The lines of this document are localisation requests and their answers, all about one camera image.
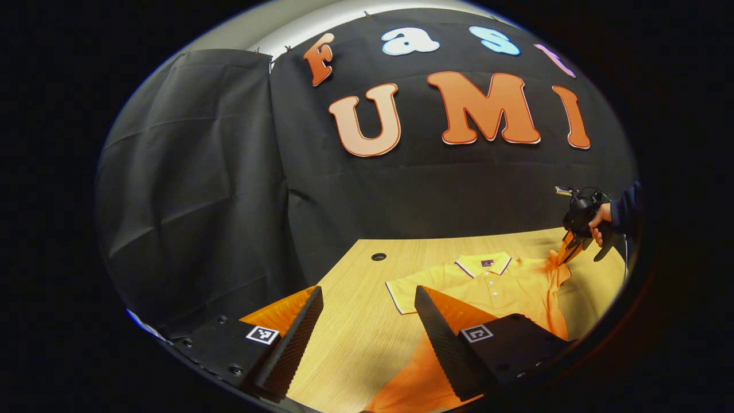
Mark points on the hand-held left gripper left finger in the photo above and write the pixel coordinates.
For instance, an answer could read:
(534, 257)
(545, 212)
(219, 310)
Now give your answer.
(289, 347)

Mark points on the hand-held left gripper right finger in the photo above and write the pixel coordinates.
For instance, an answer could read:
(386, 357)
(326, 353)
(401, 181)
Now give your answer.
(444, 344)

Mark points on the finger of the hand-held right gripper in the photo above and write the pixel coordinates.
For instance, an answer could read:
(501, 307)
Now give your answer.
(573, 246)

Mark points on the orange T-shirt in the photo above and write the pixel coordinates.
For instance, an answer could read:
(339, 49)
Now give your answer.
(499, 287)

